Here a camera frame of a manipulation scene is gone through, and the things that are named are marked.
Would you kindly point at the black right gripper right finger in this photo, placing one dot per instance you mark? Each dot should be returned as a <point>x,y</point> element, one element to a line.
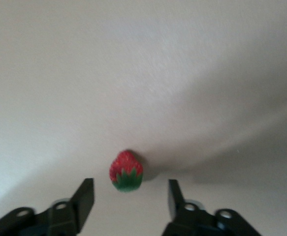
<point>180,216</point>

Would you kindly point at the red strawberry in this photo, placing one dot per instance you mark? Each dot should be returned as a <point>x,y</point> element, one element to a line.
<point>124,164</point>

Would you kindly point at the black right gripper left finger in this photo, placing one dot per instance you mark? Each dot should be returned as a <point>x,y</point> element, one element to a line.
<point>81,204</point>

